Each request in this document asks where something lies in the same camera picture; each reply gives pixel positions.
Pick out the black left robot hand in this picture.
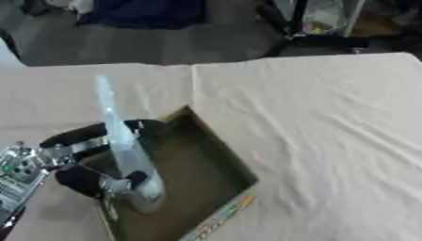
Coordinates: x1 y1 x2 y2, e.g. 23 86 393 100
38 118 167 200

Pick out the clear plastic bottle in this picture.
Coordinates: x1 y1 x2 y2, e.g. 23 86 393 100
92 74 167 214

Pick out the tan cardboard box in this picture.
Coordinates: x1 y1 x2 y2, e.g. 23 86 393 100
75 104 261 241

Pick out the dark blue bag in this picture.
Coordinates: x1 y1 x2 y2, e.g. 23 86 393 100
75 0 210 30

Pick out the black tripod stand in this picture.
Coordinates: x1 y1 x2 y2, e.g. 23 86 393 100
255 0 371 58

